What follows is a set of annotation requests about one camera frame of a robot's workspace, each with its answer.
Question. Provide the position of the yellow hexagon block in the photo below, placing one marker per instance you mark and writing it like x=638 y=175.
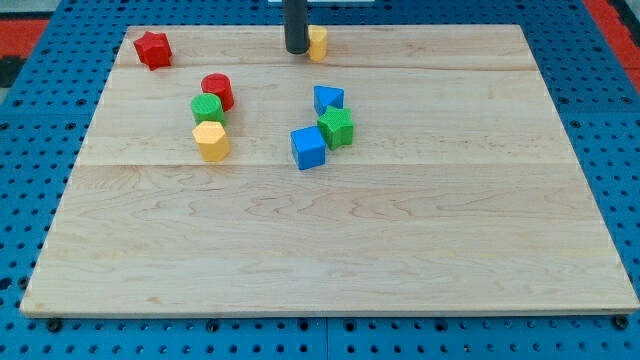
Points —
x=212 y=141

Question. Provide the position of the wooden board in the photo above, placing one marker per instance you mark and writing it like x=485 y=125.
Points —
x=461 y=194

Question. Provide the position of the blue cube block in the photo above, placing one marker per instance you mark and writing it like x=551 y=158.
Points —
x=308 y=147

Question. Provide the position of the green star block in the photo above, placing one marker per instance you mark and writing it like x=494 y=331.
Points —
x=336 y=127

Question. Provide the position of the blue triangle block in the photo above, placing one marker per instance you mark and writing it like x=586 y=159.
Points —
x=325 y=96

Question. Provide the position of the green cylinder block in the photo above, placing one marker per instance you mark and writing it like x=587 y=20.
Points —
x=207 y=107

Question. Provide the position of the red cylinder block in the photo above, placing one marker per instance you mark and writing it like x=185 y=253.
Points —
x=220 y=85

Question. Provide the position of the yellow block behind rod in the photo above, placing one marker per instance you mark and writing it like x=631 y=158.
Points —
x=318 y=42

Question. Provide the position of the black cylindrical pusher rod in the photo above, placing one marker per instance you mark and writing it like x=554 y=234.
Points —
x=295 y=22

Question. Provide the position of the red star block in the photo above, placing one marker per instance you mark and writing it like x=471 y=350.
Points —
x=153 y=49

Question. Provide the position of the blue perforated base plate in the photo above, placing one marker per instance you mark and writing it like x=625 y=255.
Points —
x=48 y=111

